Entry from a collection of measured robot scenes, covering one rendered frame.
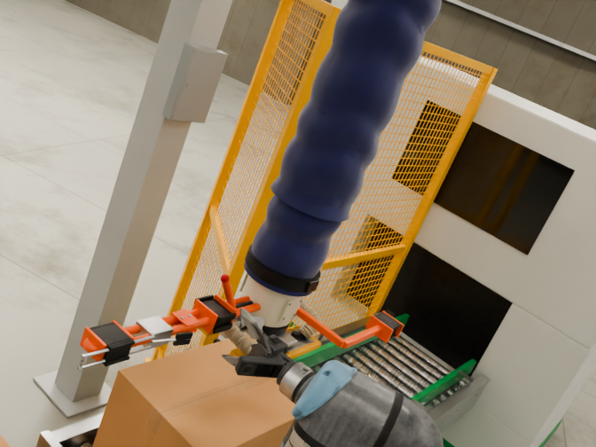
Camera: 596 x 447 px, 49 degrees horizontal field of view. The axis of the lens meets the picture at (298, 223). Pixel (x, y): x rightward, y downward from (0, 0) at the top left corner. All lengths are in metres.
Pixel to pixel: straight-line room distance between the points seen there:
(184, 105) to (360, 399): 1.80
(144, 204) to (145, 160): 0.20
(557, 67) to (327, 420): 10.92
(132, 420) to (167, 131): 1.21
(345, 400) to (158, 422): 0.95
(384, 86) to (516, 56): 10.13
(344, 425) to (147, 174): 1.87
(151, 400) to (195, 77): 1.27
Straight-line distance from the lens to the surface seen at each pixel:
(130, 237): 2.90
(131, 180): 2.83
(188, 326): 1.69
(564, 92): 11.81
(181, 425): 1.92
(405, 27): 1.68
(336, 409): 1.08
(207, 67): 2.67
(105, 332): 1.55
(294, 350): 2.01
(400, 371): 3.59
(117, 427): 2.10
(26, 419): 3.26
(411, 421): 1.10
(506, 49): 11.79
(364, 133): 1.71
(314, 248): 1.83
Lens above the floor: 2.14
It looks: 19 degrees down
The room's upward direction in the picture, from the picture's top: 23 degrees clockwise
